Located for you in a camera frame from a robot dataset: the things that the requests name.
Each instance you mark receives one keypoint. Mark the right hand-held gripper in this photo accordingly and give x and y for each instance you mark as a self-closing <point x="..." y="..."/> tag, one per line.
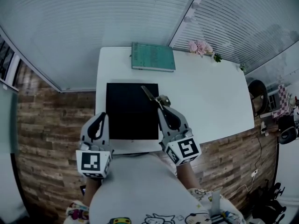
<point x="184" y="148"/>

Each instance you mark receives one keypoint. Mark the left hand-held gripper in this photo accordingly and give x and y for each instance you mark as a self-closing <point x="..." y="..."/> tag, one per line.
<point x="92" y="163"/>

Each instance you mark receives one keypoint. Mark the small metal clip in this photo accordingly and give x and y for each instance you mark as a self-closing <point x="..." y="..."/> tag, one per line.
<point x="163" y="99"/>

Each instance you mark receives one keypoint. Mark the black rectangular tray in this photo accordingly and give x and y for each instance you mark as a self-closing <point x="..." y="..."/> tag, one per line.
<point x="126" y="111"/>

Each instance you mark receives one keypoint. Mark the person's left forearm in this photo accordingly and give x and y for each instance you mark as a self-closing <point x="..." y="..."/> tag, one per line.
<point x="92" y="190"/>

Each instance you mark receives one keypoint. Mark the person's right forearm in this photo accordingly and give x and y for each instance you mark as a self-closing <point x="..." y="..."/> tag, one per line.
<point x="187" y="176"/>

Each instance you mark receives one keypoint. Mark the person's white cartoon shirt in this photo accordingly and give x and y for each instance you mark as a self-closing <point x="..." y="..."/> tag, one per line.
<point x="140" y="183"/>

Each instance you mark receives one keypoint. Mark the green book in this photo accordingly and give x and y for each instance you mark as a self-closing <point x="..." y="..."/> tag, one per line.
<point x="153" y="56"/>

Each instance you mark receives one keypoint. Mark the small green potted plant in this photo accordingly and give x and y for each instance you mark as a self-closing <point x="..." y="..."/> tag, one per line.
<point x="217" y="58"/>
<point x="243" y="67"/>

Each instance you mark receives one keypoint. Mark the pink flower bouquet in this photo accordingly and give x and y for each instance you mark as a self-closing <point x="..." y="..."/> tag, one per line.
<point x="199" y="46"/>

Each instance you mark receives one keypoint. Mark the dark round chair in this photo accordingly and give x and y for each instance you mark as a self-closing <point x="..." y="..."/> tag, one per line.
<point x="259" y="87"/>

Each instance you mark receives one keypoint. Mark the white power adapter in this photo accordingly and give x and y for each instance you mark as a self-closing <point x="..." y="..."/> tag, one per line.
<point x="254" y="172"/>

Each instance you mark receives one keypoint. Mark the checkered tablecloth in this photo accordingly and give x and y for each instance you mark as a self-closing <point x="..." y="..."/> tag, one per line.
<point x="282" y="99"/>

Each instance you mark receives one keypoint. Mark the black wheeled chair base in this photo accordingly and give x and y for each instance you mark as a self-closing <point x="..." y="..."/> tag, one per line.
<point x="266" y="204"/>

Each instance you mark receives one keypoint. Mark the white round wall knob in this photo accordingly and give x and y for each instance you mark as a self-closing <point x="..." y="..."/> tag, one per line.
<point x="195" y="5"/>
<point x="187" y="19"/>

